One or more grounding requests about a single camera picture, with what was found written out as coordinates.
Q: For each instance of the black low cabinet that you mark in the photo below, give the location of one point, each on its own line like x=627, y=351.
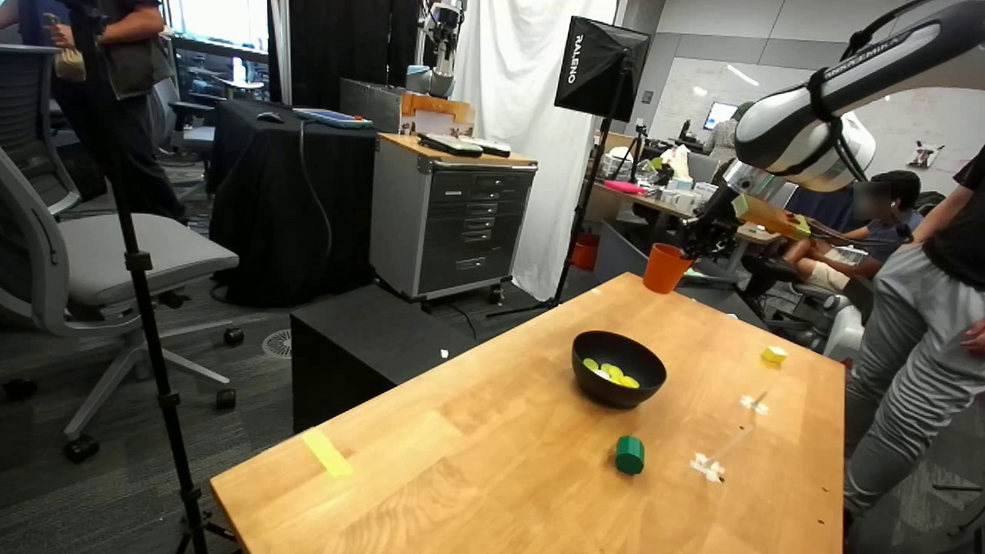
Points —
x=354, y=345

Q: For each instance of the black softbox light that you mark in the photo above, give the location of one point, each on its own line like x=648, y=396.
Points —
x=602, y=70

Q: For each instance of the standing person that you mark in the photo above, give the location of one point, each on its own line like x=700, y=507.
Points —
x=109, y=107

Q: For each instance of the yellow tape strip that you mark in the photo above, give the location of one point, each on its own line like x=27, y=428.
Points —
x=328, y=455

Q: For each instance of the person in grey trousers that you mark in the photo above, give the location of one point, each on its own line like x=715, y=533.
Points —
x=922, y=356

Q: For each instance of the yellow-green block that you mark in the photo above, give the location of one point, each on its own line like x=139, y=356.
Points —
x=772, y=356

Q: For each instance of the grey office chair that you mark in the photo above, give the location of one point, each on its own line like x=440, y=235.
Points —
x=63, y=277

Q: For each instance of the seated person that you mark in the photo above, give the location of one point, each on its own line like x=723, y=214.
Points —
x=836, y=260

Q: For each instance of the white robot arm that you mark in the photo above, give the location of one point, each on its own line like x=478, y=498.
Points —
x=808, y=135

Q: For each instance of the black bowl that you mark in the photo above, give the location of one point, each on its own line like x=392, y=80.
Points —
x=622, y=351

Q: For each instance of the yellow and white chips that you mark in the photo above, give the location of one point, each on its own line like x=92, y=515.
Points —
x=610, y=373

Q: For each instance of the orange cup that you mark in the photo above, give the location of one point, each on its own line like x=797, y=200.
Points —
x=667, y=269

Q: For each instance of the grey drawer cabinet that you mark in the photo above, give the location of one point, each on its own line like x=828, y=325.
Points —
x=440, y=224

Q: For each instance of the black draped table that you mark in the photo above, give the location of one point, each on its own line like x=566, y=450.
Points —
x=290, y=200

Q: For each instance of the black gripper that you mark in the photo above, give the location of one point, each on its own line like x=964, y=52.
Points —
x=711, y=229

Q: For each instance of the black tripod stand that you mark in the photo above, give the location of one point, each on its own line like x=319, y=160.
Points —
x=139, y=264

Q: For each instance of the green block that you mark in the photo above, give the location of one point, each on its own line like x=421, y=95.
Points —
x=628, y=456

